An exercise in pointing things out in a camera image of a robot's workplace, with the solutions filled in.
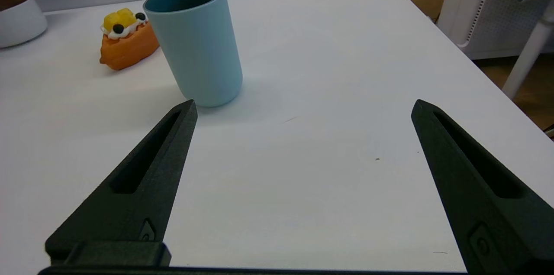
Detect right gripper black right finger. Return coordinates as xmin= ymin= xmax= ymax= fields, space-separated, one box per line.
xmin=411 ymin=99 xmax=554 ymax=275

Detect beige round bowl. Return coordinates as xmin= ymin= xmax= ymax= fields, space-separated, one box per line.
xmin=0 ymin=0 xmax=48 ymax=49

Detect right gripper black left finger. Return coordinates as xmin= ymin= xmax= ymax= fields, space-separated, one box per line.
xmin=45 ymin=100 xmax=198 ymax=268

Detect white perforated panel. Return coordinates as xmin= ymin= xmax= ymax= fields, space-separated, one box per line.
xmin=437 ymin=0 xmax=554 ymax=60

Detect light blue cup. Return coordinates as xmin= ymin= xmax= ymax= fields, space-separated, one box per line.
xmin=143 ymin=0 xmax=243 ymax=108

